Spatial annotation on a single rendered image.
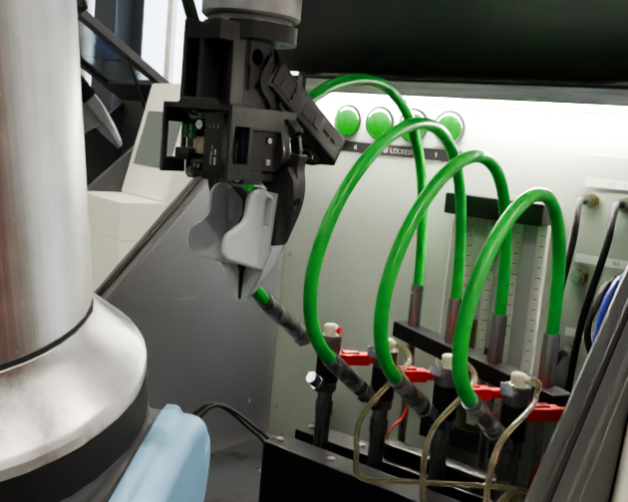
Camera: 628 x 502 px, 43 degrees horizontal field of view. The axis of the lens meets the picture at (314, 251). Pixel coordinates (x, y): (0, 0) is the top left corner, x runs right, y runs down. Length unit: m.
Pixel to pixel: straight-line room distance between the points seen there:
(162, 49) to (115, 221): 3.69
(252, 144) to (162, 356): 0.67
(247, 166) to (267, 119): 0.04
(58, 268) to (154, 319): 0.96
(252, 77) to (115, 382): 0.41
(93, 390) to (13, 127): 0.07
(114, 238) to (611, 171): 2.96
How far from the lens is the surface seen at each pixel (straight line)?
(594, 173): 1.10
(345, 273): 1.29
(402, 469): 0.97
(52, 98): 0.21
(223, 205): 0.64
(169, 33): 7.16
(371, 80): 0.96
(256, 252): 0.62
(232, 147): 0.56
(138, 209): 3.77
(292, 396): 1.39
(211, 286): 1.25
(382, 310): 0.74
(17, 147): 0.20
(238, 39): 0.59
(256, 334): 1.35
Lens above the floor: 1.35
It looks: 8 degrees down
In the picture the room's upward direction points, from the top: 5 degrees clockwise
